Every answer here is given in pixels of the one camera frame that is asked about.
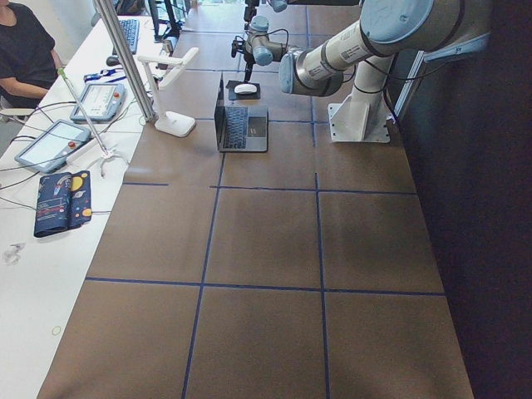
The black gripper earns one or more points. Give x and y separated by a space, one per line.
248 63

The white computer mouse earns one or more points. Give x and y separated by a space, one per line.
245 89

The black mouse pad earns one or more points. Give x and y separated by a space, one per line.
233 97

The dark grey laptop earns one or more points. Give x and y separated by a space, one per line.
240 128

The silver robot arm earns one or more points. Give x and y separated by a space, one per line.
441 29

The black keyboard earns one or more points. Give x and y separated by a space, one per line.
131 31

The far teach pendant tablet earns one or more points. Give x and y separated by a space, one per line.
102 101

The teach pendant tablet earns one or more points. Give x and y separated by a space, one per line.
102 101
49 151

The thin metal rod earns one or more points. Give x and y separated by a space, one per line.
106 154

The near teach pendant tablet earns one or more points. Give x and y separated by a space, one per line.
49 151

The person in black shirt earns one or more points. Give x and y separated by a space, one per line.
29 61

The space pattern pencil pouch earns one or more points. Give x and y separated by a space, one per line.
63 203

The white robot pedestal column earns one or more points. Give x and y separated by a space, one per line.
370 78

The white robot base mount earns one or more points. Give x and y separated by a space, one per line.
359 118

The aluminium frame post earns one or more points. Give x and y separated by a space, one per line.
113 27

